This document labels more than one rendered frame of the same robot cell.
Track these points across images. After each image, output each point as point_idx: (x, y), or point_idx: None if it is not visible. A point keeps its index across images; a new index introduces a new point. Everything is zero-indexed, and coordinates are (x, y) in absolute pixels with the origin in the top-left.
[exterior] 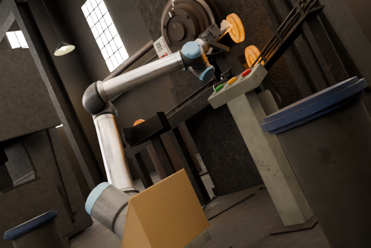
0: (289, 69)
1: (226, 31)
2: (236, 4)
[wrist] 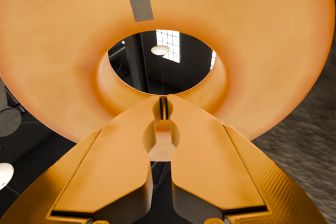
0: None
1: (129, 164)
2: (314, 90)
